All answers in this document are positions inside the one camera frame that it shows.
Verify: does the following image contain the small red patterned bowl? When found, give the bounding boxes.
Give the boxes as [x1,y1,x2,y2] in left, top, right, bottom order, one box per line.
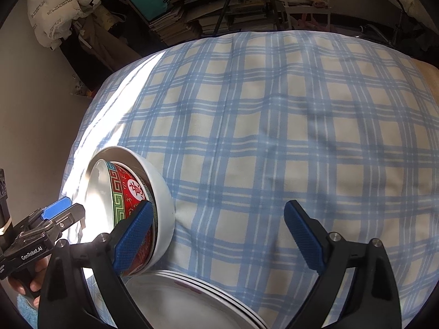
[106,161,157,276]

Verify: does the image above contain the white cherry plate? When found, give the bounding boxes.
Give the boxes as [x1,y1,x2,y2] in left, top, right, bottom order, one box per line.
[126,270,268,328]

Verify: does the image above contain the person left hand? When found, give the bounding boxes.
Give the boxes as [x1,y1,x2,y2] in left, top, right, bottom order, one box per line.
[7,256,51,309]

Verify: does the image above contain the large white bowl orange label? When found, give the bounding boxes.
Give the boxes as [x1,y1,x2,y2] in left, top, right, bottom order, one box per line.
[76,146,175,276]

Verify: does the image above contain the blue plaid tablecloth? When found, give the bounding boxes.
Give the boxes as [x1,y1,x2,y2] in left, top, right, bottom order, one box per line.
[61,31,438,328]

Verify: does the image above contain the beige flower blanket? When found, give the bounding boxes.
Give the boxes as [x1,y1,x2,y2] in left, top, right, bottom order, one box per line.
[412,59,439,104]

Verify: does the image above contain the white puffer jacket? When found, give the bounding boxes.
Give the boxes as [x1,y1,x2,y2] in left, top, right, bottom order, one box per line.
[27,0,101,50]

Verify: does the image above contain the stack of books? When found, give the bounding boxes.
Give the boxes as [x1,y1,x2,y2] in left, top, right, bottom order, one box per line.
[148,7,200,46]

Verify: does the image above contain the white utility cart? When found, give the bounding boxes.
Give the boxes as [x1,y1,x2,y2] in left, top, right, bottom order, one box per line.
[273,0,331,32]

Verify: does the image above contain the black tripod pole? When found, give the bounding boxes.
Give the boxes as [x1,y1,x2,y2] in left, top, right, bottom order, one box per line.
[212,0,231,37]

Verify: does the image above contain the black camera box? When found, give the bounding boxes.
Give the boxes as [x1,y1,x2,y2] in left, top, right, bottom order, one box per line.
[0,169,13,251]

